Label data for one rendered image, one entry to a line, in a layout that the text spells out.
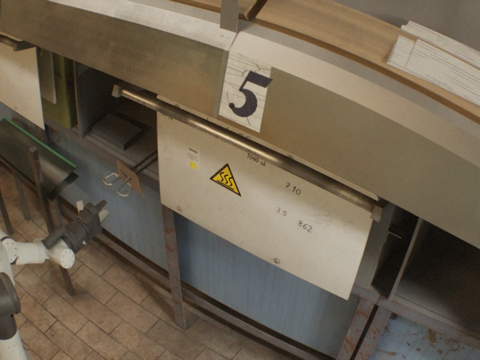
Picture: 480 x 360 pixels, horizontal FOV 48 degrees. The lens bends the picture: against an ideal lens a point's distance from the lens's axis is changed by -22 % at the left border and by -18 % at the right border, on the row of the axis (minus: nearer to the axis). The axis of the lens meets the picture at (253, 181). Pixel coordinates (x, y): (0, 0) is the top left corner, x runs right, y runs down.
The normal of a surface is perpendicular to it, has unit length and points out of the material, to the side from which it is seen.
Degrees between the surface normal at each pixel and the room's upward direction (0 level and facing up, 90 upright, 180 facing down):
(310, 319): 90
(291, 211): 90
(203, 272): 90
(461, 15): 33
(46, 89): 90
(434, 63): 27
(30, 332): 0
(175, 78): 79
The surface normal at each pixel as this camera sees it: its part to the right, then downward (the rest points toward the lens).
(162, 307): 0.05, -0.73
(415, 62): -0.20, -0.40
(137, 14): -0.42, 0.03
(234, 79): -0.53, 0.41
